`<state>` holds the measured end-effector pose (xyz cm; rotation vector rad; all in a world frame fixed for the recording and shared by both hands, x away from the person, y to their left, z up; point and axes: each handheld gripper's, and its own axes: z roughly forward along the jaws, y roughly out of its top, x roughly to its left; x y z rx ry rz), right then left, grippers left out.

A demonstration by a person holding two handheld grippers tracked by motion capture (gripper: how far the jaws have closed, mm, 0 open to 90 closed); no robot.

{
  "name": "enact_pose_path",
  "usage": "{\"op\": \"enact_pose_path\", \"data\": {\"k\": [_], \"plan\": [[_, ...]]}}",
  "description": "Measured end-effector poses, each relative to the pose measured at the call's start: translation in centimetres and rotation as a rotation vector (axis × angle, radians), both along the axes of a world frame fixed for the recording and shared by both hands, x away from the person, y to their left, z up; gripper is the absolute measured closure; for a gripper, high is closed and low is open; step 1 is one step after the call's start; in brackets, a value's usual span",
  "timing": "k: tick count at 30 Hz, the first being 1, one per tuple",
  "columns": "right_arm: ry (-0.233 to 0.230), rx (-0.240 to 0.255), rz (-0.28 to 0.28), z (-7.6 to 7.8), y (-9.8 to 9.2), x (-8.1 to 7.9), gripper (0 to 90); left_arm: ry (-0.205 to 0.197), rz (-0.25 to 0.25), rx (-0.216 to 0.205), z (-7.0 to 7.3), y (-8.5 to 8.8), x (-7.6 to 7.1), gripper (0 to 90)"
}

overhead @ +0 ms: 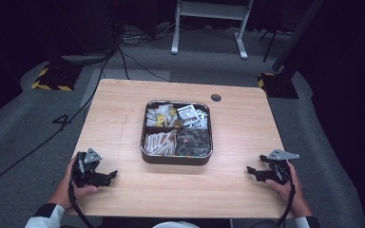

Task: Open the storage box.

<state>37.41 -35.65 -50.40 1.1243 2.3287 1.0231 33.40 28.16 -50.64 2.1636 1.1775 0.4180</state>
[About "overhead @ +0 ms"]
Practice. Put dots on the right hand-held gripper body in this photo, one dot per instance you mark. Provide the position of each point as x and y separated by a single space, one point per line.
277 169

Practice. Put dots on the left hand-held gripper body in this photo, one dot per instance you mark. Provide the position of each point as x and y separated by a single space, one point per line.
87 177

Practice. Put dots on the dark brown compartment box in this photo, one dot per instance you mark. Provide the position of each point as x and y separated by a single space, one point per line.
176 160

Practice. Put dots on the person's left hand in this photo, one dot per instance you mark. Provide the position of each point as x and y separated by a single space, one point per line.
66 190

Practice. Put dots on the person's right hand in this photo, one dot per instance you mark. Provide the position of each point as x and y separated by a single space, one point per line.
293 193

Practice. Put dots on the pile of brown stick packets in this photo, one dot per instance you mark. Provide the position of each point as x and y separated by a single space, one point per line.
159 143

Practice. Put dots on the pile of black packets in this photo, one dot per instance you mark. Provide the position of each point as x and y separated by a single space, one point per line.
194 142

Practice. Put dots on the pile of white red sachets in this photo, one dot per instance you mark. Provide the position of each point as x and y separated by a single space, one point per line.
201 122

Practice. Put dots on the pile of white yellow packets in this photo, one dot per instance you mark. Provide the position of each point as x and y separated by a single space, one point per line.
160 117

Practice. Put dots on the person's white clothing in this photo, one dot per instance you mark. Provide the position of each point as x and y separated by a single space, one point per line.
176 225

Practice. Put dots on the black yellow striped stand base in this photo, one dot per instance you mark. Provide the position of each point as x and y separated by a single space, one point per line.
55 79
278 87

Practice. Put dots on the black tripod leg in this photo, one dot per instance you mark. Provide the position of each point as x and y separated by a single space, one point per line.
271 44

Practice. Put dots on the white metal stand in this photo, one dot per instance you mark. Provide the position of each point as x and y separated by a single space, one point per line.
210 11

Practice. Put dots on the black slanted stand post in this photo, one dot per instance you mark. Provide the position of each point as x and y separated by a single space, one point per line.
297 34

